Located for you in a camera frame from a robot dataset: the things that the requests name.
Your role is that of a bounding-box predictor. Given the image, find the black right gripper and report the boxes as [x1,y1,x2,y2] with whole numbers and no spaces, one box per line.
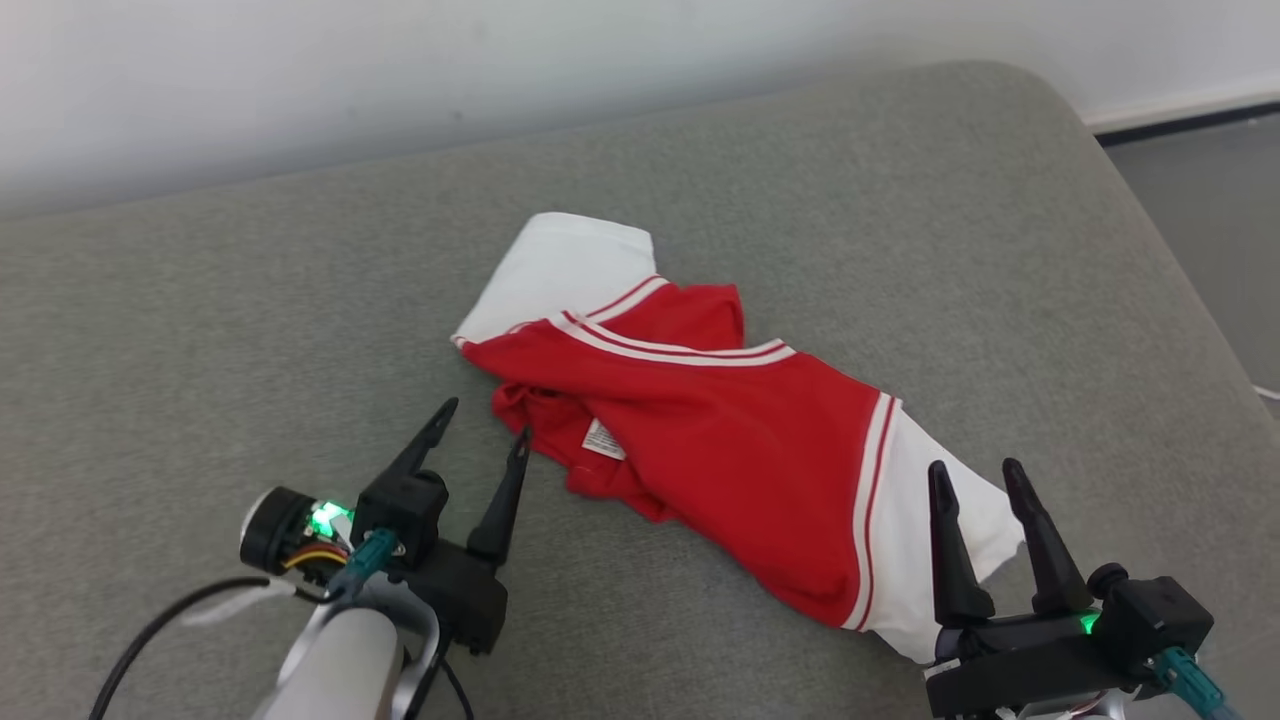
[924,459,1142,720]

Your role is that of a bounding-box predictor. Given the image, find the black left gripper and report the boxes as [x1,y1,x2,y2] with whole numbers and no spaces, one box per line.
[378,398,532,657]

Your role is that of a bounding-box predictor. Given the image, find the red white basketball jersey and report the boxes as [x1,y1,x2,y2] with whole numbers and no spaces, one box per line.
[450,212,1027,665]

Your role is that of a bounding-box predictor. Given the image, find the teal plug left camera cable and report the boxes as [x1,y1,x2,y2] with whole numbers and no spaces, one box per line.
[325,530,401,606]

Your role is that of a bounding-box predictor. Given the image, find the teal plug camera cable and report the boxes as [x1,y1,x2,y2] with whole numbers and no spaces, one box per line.
[1150,646,1246,720]
[325,530,401,606]

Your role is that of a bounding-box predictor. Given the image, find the teal plug right camera cable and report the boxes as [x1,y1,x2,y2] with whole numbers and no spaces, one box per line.
[1150,646,1246,720]

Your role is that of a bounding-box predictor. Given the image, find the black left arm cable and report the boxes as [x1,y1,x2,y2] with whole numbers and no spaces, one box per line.
[90,575,301,720]

